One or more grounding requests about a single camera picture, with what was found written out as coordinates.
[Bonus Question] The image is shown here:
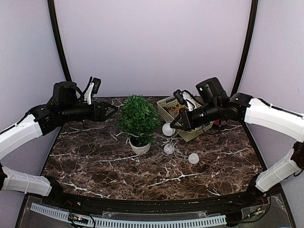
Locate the clear string light wire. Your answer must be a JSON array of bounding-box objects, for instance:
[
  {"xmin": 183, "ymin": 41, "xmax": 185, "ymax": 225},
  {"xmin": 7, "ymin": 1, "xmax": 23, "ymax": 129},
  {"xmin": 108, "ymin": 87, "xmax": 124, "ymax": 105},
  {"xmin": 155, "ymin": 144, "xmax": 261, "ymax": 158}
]
[{"xmin": 159, "ymin": 121, "xmax": 190, "ymax": 162}]

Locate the small green christmas tree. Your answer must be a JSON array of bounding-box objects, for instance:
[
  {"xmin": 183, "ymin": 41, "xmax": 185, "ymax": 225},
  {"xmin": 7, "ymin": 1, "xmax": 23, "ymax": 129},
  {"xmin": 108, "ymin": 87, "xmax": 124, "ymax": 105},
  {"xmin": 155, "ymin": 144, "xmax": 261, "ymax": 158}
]
[{"xmin": 118, "ymin": 95, "xmax": 160, "ymax": 154}]

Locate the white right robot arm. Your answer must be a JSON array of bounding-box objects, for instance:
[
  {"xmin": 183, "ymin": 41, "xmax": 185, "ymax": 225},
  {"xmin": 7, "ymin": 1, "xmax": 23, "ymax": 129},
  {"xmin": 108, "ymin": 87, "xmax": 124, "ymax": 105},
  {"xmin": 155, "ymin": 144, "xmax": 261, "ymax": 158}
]
[{"xmin": 171, "ymin": 93, "xmax": 304, "ymax": 192}]

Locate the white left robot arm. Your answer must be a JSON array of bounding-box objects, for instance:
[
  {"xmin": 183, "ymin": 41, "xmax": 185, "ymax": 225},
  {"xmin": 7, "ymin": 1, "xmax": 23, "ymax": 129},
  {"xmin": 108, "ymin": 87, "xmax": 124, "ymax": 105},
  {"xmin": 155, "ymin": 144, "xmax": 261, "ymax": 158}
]
[{"xmin": 0, "ymin": 101, "xmax": 118, "ymax": 196}]

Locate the pale green perforated basket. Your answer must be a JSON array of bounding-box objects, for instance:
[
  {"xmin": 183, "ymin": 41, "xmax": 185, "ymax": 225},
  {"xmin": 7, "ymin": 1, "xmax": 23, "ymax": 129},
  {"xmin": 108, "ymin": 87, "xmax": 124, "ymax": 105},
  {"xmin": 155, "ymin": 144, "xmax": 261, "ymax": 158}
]
[{"xmin": 156, "ymin": 96, "xmax": 216, "ymax": 143}]

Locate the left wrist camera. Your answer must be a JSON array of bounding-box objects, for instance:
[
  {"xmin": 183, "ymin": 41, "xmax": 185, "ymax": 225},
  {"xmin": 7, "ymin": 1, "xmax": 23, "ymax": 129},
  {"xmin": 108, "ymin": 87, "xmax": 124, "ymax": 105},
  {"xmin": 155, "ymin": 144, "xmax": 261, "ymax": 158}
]
[{"xmin": 52, "ymin": 76, "xmax": 103, "ymax": 105}]

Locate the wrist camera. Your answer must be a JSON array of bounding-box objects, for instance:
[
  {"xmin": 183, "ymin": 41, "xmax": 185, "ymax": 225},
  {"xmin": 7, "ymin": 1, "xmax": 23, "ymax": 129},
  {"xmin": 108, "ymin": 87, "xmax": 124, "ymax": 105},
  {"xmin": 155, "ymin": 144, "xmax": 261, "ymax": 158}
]
[
  {"xmin": 52, "ymin": 76, "xmax": 103, "ymax": 105},
  {"xmin": 172, "ymin": 77, "xmax": 228, "ymax": 111}
]

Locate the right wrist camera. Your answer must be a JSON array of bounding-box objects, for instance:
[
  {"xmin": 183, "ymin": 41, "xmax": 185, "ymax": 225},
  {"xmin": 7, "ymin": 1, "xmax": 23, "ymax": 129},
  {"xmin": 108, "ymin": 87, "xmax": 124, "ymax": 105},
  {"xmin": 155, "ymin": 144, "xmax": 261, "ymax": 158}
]
[{"xmin": 172, "ymin": 77, "xmax": 228, "ymax": 111}]

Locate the black front table rail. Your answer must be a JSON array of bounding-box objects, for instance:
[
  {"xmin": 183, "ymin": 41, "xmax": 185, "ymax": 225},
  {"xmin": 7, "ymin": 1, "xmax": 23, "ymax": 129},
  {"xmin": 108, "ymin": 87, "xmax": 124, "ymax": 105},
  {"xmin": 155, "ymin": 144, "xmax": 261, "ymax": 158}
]
[{"xmin": 44, "ymin": 192, "xmax": 255, "ymax": 215}]

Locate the left black frame post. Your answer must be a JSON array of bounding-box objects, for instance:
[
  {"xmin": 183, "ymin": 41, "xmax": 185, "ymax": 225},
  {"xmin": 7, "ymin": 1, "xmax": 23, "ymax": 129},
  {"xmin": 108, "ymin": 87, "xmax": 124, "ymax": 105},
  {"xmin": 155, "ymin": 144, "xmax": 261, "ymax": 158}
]
[{"xmin": 47, "ymin": 0, "xmax": 72, "ymax": 82}]

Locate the white slotted cable duct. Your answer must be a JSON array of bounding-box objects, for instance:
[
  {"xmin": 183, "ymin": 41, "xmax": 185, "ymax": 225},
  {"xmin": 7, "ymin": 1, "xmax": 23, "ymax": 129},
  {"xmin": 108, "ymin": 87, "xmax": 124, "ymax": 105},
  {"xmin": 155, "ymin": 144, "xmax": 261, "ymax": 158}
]
[{"xmin": 29, "ymin": 203, "xmax": 227, "ymax": 228}]

